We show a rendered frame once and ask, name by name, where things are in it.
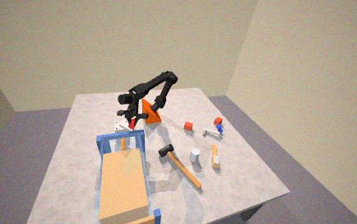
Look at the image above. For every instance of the mallet with dark grey head and orange handle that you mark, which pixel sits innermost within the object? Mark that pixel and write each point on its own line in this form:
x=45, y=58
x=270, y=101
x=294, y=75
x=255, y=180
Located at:
x=167, y=151

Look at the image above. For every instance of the grey cylinder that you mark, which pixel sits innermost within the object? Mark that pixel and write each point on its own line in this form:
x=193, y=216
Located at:
x=194, y=154

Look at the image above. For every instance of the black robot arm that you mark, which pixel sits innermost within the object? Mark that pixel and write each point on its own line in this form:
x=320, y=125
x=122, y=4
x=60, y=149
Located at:
x=142, y=90

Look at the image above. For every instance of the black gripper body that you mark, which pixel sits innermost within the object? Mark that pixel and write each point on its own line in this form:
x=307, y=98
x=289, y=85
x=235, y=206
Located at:
x=143, y=115

